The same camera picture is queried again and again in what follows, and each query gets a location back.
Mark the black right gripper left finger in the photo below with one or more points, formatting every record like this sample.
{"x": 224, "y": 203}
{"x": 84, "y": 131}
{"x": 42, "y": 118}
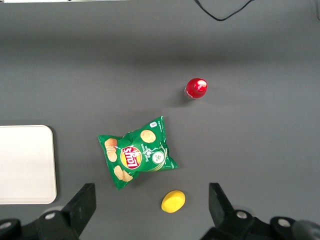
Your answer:
{"x": 72, "y": 217}

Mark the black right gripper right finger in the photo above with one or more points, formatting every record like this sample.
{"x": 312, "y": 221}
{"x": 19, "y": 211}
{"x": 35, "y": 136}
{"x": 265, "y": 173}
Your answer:
{"x": 225, "y": 220}

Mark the pale pink plastic tray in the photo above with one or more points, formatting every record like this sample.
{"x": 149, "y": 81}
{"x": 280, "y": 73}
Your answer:
{"x": 25, "y": 165}

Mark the yellow lemon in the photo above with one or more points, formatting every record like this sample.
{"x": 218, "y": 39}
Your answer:
{"x": 173, "y": 202}

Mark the green Lay's chips bag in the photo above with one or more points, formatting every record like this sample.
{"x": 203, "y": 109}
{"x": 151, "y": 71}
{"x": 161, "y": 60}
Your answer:
{"x": 135, "y": 155}

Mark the red soda bottle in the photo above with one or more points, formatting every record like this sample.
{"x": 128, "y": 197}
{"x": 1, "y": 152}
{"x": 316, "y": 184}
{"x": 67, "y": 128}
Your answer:
{"x": 196, "y": 88}

